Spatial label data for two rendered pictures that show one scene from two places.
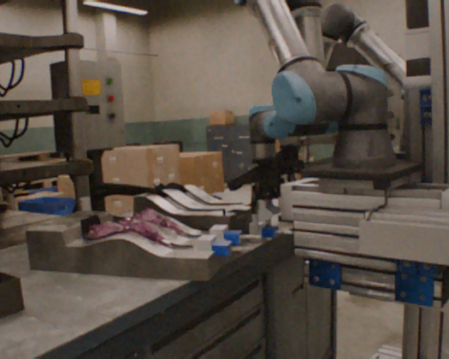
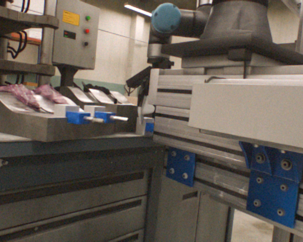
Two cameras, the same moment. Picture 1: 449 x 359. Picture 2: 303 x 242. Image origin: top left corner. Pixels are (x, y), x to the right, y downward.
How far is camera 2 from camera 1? 58 cm
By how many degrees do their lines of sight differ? 10
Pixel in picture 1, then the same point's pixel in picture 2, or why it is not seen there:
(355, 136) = (222, 8)
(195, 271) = (37, 130)
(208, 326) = (68, 200)
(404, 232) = (244, 96)
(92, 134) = (66, 53)
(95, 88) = (74, 20)
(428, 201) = (299, 76)
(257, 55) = not seen: hidden behind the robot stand
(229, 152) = not seen: hidden behind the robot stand
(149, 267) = (3, 122)
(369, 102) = not seen: outside the picture
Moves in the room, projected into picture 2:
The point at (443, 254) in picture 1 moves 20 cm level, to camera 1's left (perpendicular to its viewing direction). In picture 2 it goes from (299, 129) to (124, 110)
